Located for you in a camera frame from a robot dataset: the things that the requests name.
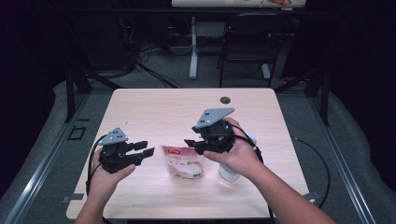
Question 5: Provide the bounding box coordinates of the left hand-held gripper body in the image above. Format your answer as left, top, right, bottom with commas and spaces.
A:
97, 126, 148, 175

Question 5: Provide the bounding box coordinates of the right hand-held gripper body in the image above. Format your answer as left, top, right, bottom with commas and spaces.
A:
191, 107, 236, 156

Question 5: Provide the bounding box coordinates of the red and white refill pouch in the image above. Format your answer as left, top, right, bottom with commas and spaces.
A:
159, 144, 205, 180

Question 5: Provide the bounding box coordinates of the white plastic container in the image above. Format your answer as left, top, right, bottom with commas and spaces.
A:
218, 131, 258, 183

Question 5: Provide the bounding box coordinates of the person's left hand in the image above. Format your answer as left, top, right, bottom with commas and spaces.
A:
88, 148, 137, 203

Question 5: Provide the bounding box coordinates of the person's right hand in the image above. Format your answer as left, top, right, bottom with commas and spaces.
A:
203, 117, 266, 182

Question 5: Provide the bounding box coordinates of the grey tape strip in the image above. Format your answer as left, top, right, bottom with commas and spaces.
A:
61, 192, 85, 203
303, 189, 321, 202

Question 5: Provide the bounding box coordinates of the black metal stand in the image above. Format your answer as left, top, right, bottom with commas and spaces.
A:
64, 66, 122, 124
274, 66, 331, 127

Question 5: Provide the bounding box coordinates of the white desk leg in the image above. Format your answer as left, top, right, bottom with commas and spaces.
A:
189, 16, 199, 80

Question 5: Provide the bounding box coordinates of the black folding chair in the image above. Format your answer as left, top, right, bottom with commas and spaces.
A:
218, 12, 293, 89

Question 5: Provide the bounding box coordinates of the grey box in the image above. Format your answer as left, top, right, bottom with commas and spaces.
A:
195, 21, 228, 38

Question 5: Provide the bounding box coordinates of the light wooden desk top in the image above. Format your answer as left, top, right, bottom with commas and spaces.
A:
171, 0, 307, 8

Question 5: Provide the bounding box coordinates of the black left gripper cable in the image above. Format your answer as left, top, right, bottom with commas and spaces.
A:
85, 133, 113, 224

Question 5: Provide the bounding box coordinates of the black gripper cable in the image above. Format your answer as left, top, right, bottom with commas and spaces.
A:
228, 124, 331, 224
85, 133, 113, 224

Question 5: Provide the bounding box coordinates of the black floor outlet frame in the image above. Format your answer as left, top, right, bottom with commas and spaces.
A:
67, 125, 88, 141

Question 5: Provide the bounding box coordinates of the metal floor rail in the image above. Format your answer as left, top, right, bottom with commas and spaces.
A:
307, 96, 377, 224
3, 92, 92, 224

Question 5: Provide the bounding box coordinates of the bundle of floor cables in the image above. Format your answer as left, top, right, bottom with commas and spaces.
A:
118, 15, 185, 90

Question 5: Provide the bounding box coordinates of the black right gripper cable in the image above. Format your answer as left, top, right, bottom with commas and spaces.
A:
228, 124, 331, 224

